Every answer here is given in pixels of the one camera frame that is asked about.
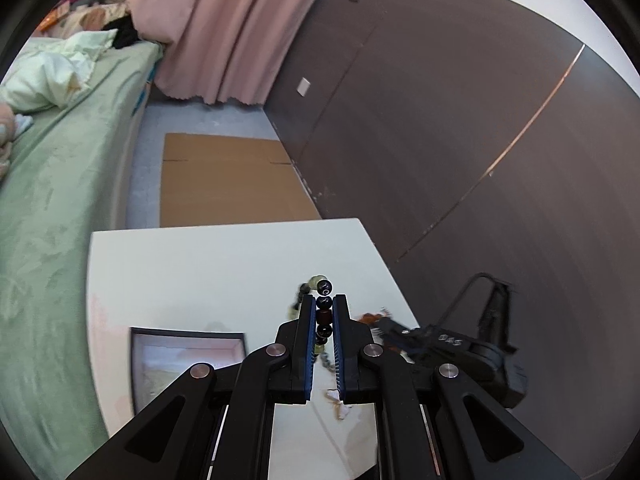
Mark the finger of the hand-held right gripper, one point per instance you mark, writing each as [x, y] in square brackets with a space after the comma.
[395, 332]

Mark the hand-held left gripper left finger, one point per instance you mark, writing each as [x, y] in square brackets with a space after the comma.
[309, 345]

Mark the white wall switch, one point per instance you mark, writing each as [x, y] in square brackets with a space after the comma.
[303, 87]

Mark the orange brown jewelry piece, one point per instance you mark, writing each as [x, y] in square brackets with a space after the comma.
[370, 318]

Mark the pink curtain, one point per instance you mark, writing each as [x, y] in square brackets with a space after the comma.
[220, 25]

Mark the green bed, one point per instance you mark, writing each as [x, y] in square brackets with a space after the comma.
[55, 240]

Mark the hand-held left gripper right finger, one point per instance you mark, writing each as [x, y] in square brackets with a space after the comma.
[339, 345]

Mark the dark framed jewelry box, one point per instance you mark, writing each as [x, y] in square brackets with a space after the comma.
[185, 355]

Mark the black cloth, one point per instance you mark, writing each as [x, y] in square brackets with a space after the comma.
[125, 32]

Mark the pale green duvet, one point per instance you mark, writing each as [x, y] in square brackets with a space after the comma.
[47, 75]

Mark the flat cardboard sheet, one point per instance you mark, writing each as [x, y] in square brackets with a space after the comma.
[230, 185]

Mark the floral blanket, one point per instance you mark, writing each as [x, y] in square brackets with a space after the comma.
[90, 17]

